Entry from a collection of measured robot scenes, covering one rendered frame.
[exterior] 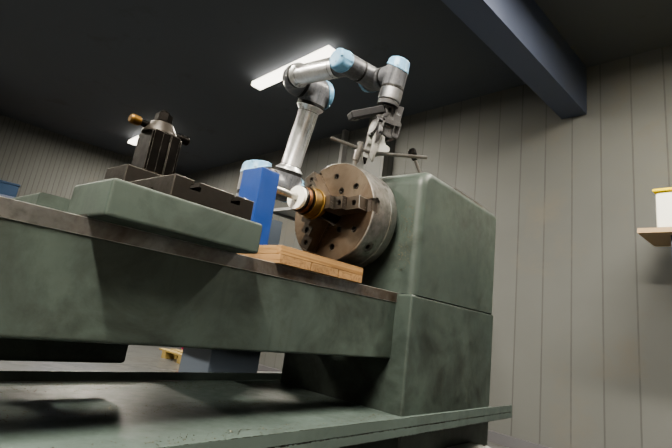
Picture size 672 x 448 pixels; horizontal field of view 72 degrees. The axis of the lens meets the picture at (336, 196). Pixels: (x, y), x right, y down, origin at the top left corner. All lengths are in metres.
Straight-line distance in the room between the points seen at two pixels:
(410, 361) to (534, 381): 2.84
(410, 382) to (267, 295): 0.56
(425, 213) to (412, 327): 0.34
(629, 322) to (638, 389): 0.44
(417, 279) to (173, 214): 0.81
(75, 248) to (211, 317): 0.28
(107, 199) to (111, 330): 0.21
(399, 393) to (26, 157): 8.15
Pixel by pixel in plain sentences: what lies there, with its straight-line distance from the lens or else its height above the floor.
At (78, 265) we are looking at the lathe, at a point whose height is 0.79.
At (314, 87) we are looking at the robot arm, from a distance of 1.91.
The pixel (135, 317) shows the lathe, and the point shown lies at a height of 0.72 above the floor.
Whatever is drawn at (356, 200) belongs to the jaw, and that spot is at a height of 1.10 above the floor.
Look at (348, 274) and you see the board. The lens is 1.19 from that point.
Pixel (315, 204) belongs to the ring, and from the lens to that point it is 1.30.
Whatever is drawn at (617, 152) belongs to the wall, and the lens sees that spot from 4.26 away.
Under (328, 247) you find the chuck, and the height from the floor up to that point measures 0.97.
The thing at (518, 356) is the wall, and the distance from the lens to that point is 4.22.
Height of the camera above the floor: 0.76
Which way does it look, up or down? 15 degrees up
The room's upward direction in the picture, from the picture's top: 8 degrees clockwise
